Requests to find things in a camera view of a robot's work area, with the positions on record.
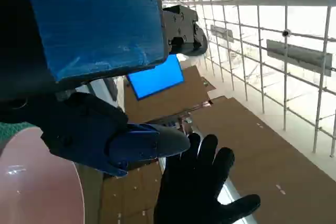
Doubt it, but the white wire grid panel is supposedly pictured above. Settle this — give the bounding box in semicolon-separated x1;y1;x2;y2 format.
154;0;336;154

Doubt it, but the computer monitor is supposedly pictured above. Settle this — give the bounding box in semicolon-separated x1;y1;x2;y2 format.
127;54;185;101

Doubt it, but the green cutting mat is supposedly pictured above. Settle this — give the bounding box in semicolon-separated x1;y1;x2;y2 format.
0;121;36;144

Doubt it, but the grey metal plate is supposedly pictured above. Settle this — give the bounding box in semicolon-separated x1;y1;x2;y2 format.
210;25;234;42
266;39;333;77

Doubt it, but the pink bowl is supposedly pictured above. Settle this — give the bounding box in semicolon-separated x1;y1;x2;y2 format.
0;126;85;224

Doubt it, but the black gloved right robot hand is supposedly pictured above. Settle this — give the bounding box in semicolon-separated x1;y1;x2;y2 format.
153;132;261;224

